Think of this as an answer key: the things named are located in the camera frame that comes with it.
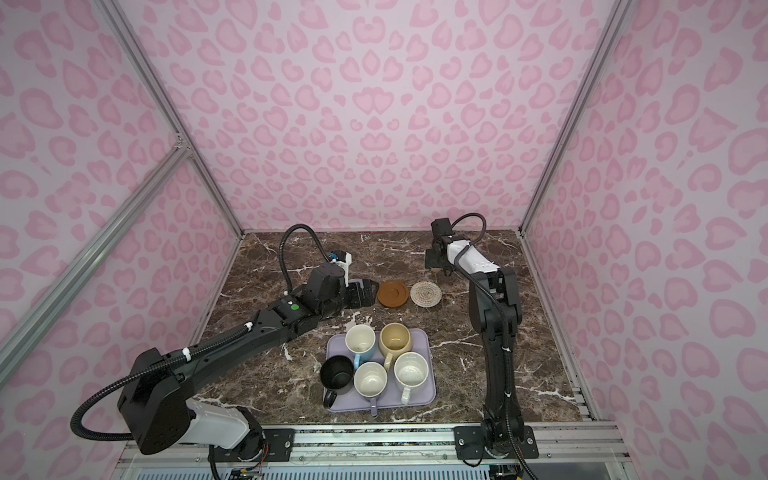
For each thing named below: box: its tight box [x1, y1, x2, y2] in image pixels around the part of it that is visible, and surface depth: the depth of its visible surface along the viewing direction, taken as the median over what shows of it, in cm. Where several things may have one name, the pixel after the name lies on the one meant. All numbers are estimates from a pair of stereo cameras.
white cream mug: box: [393, 351, 429, 405], surface depth 80 cm
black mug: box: [319, 354, 354, 409], surface depth 79 cm
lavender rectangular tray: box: [326, 328, 437, 417], surface depth 82 cm
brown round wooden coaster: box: [377, 281, 409, 308], surface depth 103 cm
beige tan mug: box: [379, 322, 412, 372], surface depth 84 cm
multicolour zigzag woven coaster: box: [410, 281, 442, 308], surface depth 103 cm
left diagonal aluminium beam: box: [0, 139, 192, 388], surface depth 68 cm
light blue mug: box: [345, 324, 376, 370], surface depth 84 cm
